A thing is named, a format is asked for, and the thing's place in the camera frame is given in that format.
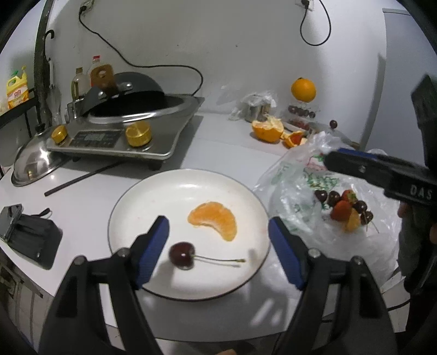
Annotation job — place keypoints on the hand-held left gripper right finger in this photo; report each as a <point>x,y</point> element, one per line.
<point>283,249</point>

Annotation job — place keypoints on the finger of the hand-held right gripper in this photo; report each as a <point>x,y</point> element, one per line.
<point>365,154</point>
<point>362,167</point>

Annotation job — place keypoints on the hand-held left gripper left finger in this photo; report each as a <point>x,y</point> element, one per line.
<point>153,249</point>

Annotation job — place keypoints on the white round plate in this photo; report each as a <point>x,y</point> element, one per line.
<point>211,191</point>

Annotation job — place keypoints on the steel saucepan lid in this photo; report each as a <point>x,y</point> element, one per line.
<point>333,123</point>

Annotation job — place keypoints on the clear printed plastic bag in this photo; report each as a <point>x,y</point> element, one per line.
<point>297,204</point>

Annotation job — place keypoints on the small orange chunk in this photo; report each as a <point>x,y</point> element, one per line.
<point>353,222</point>

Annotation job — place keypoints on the peeled orange segment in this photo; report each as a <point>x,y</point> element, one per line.
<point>218,216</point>

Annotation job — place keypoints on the orange peel piece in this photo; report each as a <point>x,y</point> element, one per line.
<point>294,139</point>

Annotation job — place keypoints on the clear container of cherries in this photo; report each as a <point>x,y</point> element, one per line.
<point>302,112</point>

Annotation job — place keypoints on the whole orange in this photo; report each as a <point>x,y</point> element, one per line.
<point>303,89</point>

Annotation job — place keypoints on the half peeled orange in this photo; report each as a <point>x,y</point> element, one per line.
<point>268,131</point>

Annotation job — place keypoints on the thin black stick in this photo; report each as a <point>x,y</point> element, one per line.
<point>78,179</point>

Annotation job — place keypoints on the stainless steel induction cooker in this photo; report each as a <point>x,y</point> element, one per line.
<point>164,136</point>

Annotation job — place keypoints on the metal cup in plastic bag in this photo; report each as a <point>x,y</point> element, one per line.
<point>256,104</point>

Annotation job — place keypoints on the black pouch with phone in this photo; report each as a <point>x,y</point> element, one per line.
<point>30,239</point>

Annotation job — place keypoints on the black wok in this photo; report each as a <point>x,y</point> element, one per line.
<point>136,105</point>

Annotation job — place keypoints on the stainless steel pot lid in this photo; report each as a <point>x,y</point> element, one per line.
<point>37,160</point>

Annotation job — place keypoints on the black dome wok cover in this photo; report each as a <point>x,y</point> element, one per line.
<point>140,82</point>

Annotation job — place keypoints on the clear oil bottle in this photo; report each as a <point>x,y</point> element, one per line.
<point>80,85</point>

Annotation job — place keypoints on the red capped sauce bottle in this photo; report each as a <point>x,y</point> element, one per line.
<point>95,68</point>

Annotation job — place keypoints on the yellow detergent bottle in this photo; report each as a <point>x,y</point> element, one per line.
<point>17,90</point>

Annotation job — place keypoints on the dark vertical pipe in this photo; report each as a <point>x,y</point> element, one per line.
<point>42,68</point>

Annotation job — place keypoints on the white wall socket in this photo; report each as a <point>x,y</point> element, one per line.
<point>305,3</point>
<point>87,4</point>

